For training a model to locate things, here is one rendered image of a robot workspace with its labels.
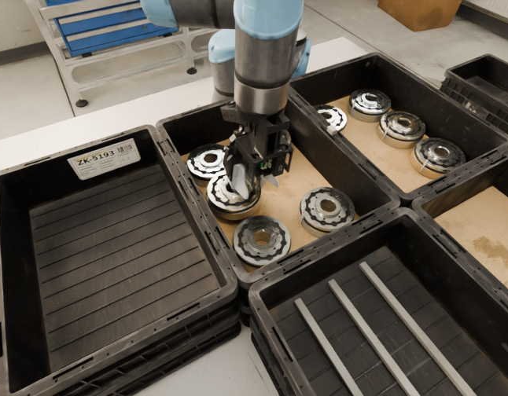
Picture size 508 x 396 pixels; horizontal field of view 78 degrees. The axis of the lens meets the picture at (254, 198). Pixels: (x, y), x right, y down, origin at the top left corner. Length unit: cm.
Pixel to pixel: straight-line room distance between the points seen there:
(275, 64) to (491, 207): 55
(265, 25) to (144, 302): 44
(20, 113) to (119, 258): 218
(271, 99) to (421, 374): 44
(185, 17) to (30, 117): 221
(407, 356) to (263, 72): 45
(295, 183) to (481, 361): 42
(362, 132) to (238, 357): 57
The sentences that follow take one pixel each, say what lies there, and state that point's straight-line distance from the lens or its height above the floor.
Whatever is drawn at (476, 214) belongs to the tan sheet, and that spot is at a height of 83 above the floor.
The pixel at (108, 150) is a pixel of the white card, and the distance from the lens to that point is 69.
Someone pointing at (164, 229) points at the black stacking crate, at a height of 83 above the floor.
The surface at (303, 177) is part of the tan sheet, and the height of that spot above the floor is 83.
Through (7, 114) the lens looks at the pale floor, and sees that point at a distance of 277.
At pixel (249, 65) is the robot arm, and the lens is 41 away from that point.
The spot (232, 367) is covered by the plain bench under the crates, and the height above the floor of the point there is 70.
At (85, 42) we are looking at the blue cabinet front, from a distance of 242.
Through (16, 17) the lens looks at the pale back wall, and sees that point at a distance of 327.
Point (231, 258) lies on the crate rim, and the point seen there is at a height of 93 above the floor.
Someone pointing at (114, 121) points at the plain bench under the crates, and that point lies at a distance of 112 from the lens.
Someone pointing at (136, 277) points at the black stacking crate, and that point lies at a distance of 60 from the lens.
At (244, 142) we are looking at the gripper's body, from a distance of 50.
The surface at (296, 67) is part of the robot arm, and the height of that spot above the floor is 91.
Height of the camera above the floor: 134
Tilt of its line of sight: 52 degrees down
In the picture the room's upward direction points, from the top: straight up
